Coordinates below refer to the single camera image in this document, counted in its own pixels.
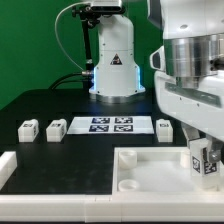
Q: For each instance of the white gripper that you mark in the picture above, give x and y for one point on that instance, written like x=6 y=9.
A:
x=201 y=108

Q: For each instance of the white square table top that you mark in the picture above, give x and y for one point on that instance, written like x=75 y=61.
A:
x=163 y=169

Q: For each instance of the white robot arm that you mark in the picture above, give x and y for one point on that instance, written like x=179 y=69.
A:
x=189 y=75

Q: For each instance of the white obstacle fence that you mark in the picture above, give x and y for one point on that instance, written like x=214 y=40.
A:
x=134 y=206

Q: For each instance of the white sheet with markers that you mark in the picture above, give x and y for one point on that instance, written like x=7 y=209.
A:
x=111 y=125

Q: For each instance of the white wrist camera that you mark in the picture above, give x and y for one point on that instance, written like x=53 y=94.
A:
x=157 y=59

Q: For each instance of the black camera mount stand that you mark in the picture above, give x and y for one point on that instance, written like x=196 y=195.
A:
x=89 y=15

